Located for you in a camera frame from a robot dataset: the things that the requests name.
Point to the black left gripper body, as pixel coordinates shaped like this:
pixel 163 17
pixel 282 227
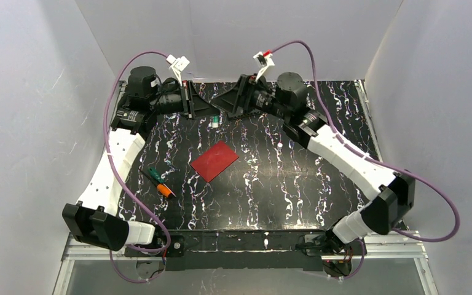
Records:
pixel 188 100

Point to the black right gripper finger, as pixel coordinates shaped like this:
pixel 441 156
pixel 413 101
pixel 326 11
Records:
pixel 229 100
pixel 241 114

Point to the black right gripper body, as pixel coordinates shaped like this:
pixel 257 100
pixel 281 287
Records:
pixel 243 97

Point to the white green glue stick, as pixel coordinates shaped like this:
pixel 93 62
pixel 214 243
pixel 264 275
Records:
pixel 215 122

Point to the red paper envelope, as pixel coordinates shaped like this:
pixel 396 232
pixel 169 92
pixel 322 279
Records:
pixel 214 161

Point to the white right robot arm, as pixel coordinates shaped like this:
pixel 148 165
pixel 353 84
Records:
pixel 390 194

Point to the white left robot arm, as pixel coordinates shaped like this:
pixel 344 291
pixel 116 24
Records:
pixel 93 218

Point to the orange green screwdriver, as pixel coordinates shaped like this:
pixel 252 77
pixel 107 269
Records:
pixel 155 178

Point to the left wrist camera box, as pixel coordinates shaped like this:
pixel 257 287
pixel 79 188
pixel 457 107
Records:
pixel 177 66

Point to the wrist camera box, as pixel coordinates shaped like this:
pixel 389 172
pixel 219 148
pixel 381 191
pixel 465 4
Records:
pixel 264 60
pixel 177 66

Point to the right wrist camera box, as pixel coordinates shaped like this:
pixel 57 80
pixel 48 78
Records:
pixel 264 60

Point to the aluminium front rail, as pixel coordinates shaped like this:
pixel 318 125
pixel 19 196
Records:
pixel 189 242

